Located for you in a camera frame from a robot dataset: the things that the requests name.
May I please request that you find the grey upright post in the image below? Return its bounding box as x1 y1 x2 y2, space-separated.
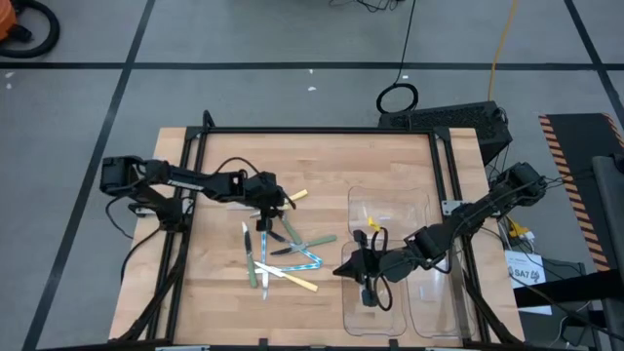
592 154 624 351

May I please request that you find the orange vacuum cleaner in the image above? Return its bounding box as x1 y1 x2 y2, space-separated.
0 0 19 43

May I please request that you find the white paper label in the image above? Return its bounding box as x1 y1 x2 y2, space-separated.
504 250 554 317

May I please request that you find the black hanging cable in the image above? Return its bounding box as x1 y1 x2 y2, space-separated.
374 0 420 116

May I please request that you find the black floor cable bundle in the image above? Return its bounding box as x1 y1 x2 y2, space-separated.
329 0 406 14

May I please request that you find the black hazard striped mat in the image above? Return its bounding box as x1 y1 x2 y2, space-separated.
538 112 624 274

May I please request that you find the yellow hanging cable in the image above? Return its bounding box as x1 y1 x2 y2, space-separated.
487 0 519 102

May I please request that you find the yellow plug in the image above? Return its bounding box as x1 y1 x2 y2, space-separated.
506 217 536 245

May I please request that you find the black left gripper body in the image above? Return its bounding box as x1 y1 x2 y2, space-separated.
241 170 297 212

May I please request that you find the green handled table knife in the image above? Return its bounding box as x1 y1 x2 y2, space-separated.
280 214 304 247
269 234 338 257
241 221 258 290

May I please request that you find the clear plastic bin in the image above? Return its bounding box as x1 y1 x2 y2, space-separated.
346 184 433 241
339 239 409 337
404 238 478 339

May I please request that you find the black perforated computer case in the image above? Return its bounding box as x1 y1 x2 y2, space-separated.
377 100 514 167

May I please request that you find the black left arm base cable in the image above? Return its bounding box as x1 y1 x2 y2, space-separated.
104 194 165 287

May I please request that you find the black metal table frame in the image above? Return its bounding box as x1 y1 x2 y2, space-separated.
114 109 526 351

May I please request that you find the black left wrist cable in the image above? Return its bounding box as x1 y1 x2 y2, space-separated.
213 155 264 180

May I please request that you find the black cross beam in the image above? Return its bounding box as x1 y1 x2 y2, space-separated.
511 269 624 309

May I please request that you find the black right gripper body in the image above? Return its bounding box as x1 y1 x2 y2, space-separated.
353 229 416 309

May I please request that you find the blue patterned handle knife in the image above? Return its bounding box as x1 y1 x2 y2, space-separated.
253 262 324 274
266 230 325 268
259 228 270 301

